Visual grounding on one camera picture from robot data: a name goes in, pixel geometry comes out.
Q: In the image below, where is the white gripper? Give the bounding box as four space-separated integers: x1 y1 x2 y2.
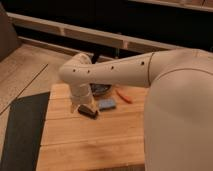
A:
69 84 93 113

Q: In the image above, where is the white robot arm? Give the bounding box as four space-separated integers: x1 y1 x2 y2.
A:
59 49 213 171

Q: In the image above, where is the dark ceramic bowl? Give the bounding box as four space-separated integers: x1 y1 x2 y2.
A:
91 84 111 96

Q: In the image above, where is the dark brown cylinder block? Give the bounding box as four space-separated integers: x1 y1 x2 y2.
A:
78 105 98 119

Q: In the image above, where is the blue sponge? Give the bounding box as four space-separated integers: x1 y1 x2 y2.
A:
98 98 116 111

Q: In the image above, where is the wooden table board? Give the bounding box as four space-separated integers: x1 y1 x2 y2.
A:
36 84 147 171

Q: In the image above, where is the dark grey floor mat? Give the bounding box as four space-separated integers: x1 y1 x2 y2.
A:
0 92 50 171

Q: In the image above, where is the white wooden shelf rail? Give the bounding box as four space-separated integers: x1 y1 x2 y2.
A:
6 11 213 61

